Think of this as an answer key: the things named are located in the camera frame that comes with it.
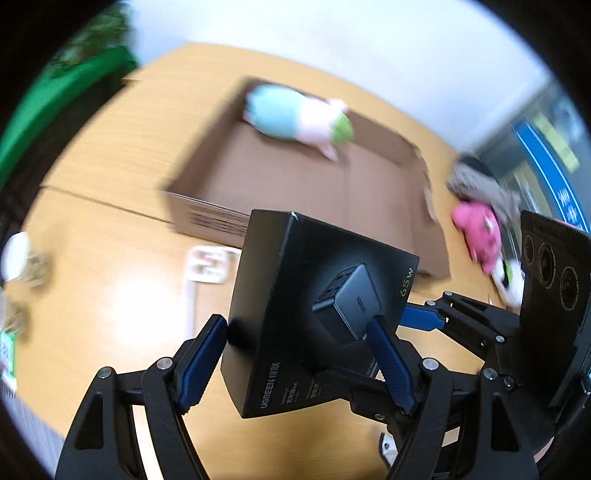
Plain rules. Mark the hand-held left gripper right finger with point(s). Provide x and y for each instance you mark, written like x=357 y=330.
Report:
x=392 y=364

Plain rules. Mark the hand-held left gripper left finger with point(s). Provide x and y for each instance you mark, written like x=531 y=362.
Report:
x=198 y=364

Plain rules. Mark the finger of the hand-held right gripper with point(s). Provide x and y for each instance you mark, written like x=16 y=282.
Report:
x=360 y=392
x=420 y=318

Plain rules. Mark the black charger box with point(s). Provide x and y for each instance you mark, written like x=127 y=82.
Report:
x=295 y=286

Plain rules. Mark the brown cardboard box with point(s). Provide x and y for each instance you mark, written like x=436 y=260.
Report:
x=295 y=184

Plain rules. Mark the white and green toy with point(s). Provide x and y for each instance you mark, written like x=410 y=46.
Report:
x=508 y=279

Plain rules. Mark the white plastic case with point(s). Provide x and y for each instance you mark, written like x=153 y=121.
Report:
x=210 y=264

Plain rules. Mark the grey plush toy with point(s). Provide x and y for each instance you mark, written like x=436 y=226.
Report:
x=489 y=189

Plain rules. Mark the leaf-pattern paper cup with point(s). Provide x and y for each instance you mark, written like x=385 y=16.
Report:
x=14 y=316
x=18 y=258

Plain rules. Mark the green packet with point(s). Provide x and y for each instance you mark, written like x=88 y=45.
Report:
x=7 y=353

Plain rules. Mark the blue pink green plush toy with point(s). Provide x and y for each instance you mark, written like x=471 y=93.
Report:
x=295 y=117

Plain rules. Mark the green board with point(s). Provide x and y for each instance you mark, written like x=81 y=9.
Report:
x=69 y=101

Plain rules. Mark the green potted plant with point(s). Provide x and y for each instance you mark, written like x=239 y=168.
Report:
x=97 y=32

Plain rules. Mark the blue wall sign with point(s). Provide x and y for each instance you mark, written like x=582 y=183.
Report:
x=554 y=157

